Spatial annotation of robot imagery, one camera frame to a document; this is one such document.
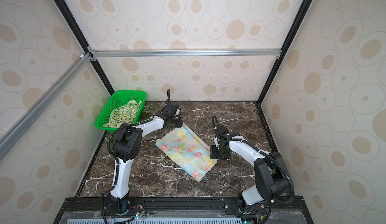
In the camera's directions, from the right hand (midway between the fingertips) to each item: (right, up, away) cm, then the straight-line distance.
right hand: (214, 156), depth 88 cm
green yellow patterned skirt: (-65, +25, +22) cm, 73 cm away
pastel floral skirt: (-16, +2, +2) cm, 16 cm away
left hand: (-18, +21, +14) cm, 31 cm away
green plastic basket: (-70, +38, +28) cm, 84 cm away
